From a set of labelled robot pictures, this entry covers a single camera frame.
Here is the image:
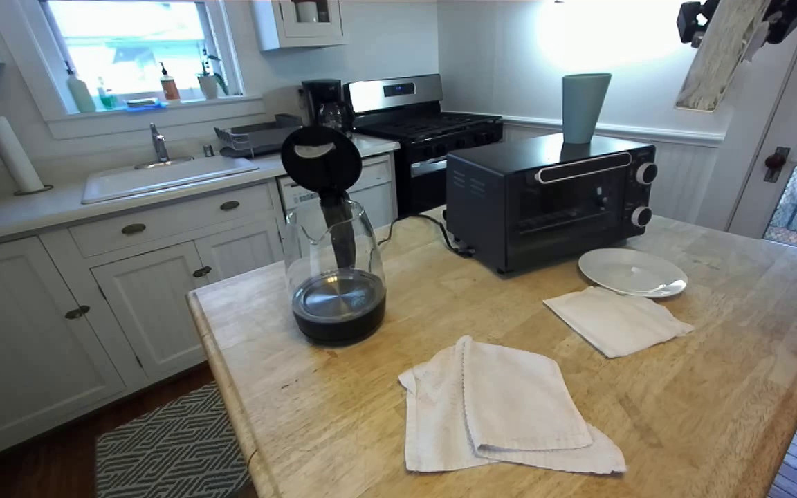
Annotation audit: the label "white wall cabinet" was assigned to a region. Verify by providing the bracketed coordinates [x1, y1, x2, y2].
[252, 0, 348, 52]

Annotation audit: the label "white kitchen sink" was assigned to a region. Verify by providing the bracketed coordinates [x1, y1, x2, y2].
[80, 152, 260, 206]

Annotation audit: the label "black oven power cord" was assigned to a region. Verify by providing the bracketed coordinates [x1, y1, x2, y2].
[388, 209, 476, 261]

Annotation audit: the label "blue sponge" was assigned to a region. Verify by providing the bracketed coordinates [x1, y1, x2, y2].
[121, 92, 166, 115]

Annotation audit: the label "white glass door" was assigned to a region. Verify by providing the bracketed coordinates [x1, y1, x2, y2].
[727, 0, 797, 257]

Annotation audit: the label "glass electric kettle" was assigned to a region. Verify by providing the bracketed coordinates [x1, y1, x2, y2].
[278, 124, 390, 350]

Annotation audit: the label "white jug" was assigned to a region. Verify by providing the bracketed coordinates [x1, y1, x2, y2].
[195, 52, 234, 104]

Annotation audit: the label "white folded cloth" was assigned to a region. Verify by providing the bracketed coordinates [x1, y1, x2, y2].
[397, 335, 632, 478]

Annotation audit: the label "teal plastic cup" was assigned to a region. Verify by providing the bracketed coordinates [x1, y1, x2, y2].
[559, 72, 614, 151]

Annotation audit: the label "white paper towel roll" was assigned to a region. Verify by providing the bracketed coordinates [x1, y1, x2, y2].
[0, 115, 52, 198]

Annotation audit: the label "black coffee maker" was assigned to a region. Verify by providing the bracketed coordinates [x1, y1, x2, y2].
[300, 77, 351, 134]

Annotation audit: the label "black door lock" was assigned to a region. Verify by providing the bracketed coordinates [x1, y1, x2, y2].
[765, 145, 794, 187]

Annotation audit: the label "white round plate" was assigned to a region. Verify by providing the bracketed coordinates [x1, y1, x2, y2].
[577, 247, 692, 301]

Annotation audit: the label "small green bottle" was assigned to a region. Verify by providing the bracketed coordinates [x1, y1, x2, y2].
[95, 77, 121, 115]

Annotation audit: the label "white bottle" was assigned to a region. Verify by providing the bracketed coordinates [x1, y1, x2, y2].
[63, 61, 101, 117]

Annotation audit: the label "black toaster oven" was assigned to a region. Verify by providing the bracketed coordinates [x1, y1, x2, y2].
[442, 134, 661, 276]

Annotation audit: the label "black stainless stove range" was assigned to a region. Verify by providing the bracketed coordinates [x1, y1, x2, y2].
[347, 76, 507, 221]

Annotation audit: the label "chrome faucet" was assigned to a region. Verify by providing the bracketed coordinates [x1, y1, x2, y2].
[148, 123, 178, 170]

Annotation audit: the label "wooden top kitchen island cart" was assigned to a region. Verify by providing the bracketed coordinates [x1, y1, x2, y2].
[186, 206, 797, 498]

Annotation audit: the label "white paper napkin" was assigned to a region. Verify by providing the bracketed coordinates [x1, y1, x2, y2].
[543, 285, 694, 359]

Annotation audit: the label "grey patterned rug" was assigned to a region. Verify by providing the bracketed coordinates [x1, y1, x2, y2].
[92, 382, 256, 498]

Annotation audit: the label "white kitchen counter cabinets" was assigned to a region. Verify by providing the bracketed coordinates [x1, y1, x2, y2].
[0, 134, 404, 473]

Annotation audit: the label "orange soap bottle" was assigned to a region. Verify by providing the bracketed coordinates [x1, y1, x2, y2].
[159, 61, 182, 105]

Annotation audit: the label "kitchen window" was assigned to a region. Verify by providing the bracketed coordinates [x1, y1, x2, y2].
[36, 0, 246, 134]

